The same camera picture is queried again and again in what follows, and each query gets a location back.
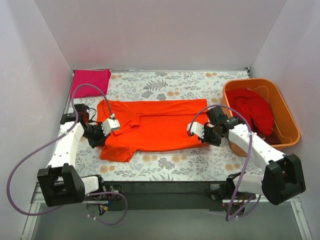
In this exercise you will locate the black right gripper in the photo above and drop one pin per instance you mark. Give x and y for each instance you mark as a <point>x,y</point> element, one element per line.
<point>206,136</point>

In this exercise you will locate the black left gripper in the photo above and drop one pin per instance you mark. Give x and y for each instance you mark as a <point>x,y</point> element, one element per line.
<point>97,139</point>

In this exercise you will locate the orange t-shirt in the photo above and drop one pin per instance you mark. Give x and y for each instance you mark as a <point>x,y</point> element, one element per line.
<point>150,126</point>

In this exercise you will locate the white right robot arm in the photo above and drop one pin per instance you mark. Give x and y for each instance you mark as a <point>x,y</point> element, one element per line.
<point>282,175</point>

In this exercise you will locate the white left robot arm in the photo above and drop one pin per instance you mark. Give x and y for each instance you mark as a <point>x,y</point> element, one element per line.
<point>59,182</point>

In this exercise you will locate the floral patterned tablecloth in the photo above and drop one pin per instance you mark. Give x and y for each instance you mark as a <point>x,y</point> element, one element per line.
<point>209,163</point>

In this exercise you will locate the red t-shirt in basket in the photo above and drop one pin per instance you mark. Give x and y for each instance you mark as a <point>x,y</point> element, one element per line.
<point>256,110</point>

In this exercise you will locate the folded magenta t-shirt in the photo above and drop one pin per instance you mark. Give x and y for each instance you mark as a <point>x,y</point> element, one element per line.
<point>97,78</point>

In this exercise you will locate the orange plastic basket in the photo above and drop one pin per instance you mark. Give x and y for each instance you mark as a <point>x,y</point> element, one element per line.
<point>284,125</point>

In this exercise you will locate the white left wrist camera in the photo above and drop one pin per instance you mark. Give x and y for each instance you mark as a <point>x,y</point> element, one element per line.
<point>110,125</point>

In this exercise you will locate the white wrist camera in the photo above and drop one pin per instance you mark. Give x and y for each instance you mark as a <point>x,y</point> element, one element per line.
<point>110,125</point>
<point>195,128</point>

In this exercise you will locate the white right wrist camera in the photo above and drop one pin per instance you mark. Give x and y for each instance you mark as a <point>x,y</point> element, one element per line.
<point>195,128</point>

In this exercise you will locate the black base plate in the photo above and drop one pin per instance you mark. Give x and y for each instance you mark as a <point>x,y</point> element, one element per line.
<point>165,195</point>

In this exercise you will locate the aluminium frame rail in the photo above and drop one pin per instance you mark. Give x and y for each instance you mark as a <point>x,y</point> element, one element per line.
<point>166,211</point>

